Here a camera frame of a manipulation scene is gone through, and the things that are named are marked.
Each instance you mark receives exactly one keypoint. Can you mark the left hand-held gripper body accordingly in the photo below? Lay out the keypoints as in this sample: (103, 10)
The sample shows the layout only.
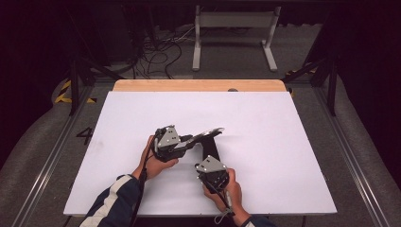
(168, 138)

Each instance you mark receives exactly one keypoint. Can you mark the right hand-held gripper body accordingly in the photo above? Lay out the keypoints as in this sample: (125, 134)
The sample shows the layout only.
(212, 170)

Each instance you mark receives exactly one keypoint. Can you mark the oval silver photo frame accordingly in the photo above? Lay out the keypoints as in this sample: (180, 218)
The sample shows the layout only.
(205, 136)

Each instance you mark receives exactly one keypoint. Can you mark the person's left hand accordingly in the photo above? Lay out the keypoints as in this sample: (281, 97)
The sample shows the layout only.
(154, 167)

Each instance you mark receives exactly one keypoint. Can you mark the person's right hand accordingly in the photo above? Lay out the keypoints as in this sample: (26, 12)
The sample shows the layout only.
(235, 192)

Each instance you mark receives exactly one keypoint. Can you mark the white board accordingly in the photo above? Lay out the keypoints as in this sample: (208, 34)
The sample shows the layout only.
(268, 142)

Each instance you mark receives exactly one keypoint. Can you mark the grey round table grommet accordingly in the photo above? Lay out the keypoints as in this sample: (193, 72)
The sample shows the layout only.
(232, 90)

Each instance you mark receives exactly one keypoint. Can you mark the black metal stand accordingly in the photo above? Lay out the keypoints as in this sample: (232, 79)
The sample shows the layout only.
(74, 94)
(331, 94)

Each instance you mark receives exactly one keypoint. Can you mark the yellow and black floor tape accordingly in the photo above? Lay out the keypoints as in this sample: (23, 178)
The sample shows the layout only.
(61, 99)

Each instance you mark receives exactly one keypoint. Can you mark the aluminium floor rail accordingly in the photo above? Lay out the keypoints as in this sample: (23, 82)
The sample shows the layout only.
(353, 170)
(47, 167)

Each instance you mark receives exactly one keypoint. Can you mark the white metal table frame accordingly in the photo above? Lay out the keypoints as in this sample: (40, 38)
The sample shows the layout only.
(235, 19)

